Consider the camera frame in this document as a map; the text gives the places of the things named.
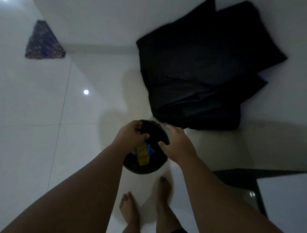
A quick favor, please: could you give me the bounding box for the person's left hand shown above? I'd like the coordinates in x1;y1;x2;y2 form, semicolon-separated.
112;121;150;158

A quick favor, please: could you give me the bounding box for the person's right forearm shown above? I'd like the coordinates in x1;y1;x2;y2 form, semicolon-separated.
177;153;284;233

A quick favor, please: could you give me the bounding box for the person's right hand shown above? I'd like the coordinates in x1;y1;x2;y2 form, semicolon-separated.
158;125;199;166

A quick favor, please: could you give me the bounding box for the dark patterned floor mat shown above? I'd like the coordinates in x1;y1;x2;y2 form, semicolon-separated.
25;20;66;59

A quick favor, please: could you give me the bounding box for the round black woven basket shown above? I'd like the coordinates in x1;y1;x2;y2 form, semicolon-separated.
123;120;170;175

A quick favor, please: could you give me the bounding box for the yellow packet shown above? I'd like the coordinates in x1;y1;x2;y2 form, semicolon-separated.
136;142;148;166

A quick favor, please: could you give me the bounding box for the person's right foot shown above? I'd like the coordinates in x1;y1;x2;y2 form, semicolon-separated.
155;176;188;233

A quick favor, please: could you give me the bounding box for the person's left foot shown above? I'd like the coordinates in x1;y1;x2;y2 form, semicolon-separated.
119;191;142;233

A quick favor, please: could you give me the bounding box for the white table with dark frame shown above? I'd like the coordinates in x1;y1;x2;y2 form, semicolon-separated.
213;169;307;233

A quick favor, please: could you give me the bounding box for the person's left forearm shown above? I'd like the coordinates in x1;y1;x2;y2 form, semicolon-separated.
0;144;131;233

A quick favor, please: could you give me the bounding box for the person's foot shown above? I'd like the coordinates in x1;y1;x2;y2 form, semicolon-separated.
119;191;142;233
155;176;188;233

